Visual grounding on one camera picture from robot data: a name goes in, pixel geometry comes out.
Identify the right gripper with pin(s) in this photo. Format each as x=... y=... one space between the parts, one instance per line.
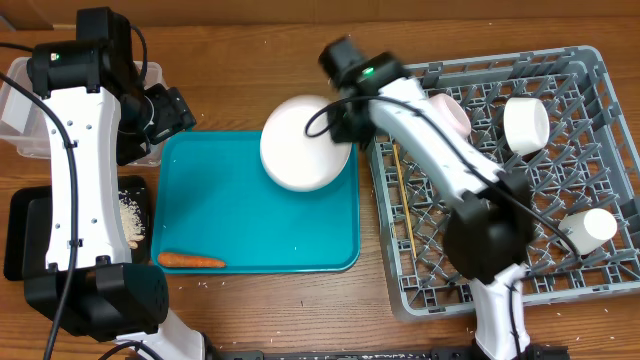
x=343 y=132

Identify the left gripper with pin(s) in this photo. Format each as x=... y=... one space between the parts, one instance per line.
x=175 y=112

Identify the wooden chopstick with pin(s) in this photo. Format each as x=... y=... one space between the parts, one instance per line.
x=404 y=199

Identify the pink plate with food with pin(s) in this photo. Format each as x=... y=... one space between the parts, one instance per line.
x=293 y=152

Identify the pink bowl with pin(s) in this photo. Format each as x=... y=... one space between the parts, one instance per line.
x=453 y=113

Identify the orange carrot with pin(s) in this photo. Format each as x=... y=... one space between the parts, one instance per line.
x=177 y=260

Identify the white bowl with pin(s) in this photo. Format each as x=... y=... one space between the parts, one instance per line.
x=526 y=125

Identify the white cup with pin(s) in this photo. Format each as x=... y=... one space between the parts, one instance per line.
x=589 y=229

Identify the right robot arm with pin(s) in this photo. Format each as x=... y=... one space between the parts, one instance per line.
x=489 y=225

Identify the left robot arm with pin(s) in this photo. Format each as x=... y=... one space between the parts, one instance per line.
x=100 y=115

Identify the grey dishwasher rack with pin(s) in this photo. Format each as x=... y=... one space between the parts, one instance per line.
x=590 y=161

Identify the teal serving tray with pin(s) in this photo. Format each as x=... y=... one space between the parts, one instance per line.
x=216 y=200

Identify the rice and peanut pile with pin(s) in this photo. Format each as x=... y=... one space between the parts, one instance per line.
x=132 y=224

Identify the clear plastic bin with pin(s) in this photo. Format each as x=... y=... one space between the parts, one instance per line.
x=23 y=124

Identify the black plastic tray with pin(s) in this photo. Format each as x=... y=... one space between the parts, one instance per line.
x=29 y=228

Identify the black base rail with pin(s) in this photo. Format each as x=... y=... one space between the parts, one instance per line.
x=472 y=352

